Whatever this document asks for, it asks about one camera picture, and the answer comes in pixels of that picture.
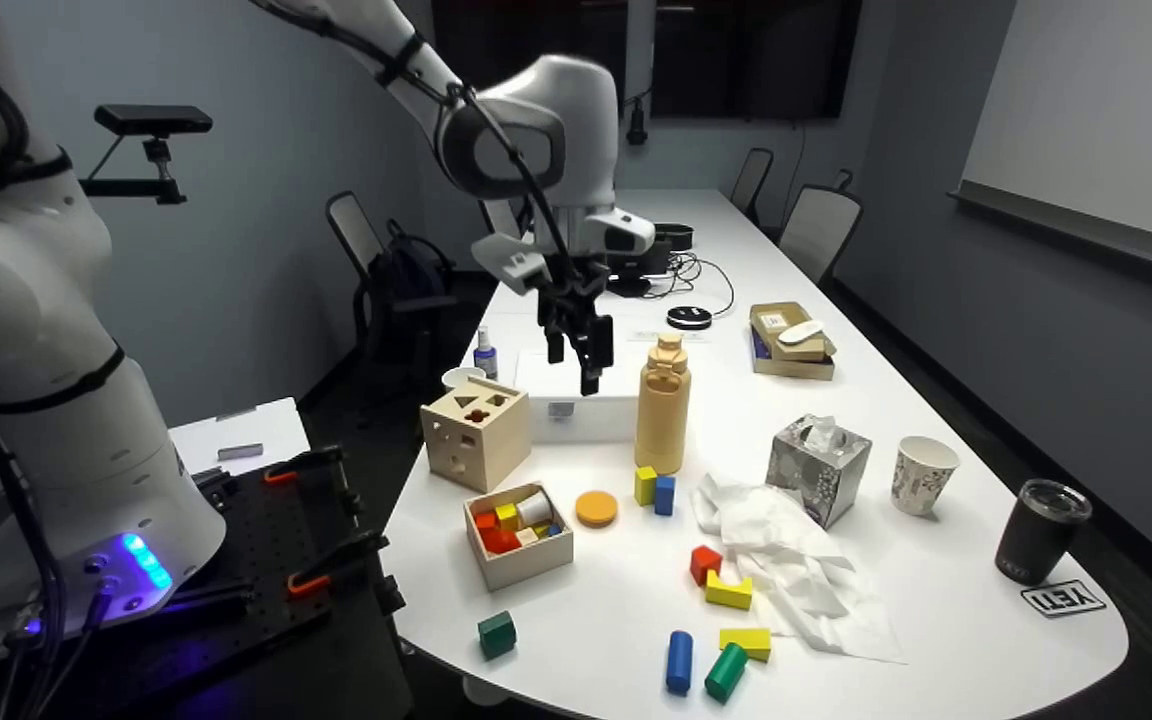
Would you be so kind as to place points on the dark metal tumbler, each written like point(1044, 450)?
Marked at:
point(1041, 528)

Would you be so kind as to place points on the purple spray bottle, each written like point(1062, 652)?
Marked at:
point(487, 352)

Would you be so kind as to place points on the orange wooden disc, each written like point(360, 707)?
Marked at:
point(598, 511)

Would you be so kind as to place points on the black round puck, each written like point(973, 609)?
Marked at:
point(689, 317)

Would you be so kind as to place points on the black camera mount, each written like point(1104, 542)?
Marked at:
point(151, 121)

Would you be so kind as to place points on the dark conference chair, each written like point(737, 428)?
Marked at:
point(751, 179)

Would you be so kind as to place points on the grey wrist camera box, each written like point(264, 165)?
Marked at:
point(507, 261)

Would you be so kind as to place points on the yellow rectangular wooden block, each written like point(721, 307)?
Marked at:
point(729, 594)
point(745, 646)

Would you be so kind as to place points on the flat white box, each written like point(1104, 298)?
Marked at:
point(579, 418)

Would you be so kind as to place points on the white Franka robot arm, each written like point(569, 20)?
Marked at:
point(16, 307)

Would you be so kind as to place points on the short blue cylinder block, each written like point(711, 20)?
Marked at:
point(664, 498)

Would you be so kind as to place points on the wall whiteboard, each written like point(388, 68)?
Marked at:
point(1108, 107)

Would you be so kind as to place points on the red wooden block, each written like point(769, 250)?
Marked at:
point(705, 566)
point(498, 537)

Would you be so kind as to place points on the marble pattern tissue box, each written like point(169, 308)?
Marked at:
point(816, 464)

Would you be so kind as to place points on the wooden block tray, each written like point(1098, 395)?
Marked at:
point(520, 561)

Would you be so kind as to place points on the patterned paper cup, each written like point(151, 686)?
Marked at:
point(927, 476)

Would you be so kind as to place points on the white wooden cylinder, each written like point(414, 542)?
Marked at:
point(536, 511)

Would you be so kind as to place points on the black orange clamp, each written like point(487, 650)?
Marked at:
point(308, 580)
point(283, 474)

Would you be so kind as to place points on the black backpack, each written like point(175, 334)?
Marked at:
point(410, 281)

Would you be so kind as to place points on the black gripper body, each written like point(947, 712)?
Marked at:
point(579, 298)

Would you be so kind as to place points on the long blue cylinder block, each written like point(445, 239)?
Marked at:
point(679, 660)

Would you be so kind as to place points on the black box device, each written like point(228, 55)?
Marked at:
point(672, 239)

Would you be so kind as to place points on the small yellow wooden block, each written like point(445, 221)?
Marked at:
point(646, 484)
point(507, 511)

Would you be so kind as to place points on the long green wooden block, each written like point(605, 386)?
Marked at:
point(726, 675)

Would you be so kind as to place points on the crumpled white cloth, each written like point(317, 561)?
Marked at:
point(798, 561)

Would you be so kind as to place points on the grey conference chair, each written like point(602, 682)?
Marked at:
point(816, 231)

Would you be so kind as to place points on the black robot cart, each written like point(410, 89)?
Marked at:
point(283, 534)

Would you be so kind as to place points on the white oval object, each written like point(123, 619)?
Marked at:
point(803, 334)

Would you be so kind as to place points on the wooden shape sorter box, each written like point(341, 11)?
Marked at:
point(478, 432)

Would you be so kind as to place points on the tan plastic bottle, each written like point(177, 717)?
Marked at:
point(662, 404)

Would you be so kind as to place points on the white paper board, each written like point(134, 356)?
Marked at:
point(237, 427)

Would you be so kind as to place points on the black white label tag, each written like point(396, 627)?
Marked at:
point(1062, 598)

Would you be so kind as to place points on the short green wooden block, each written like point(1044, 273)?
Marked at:
point(498, 634)

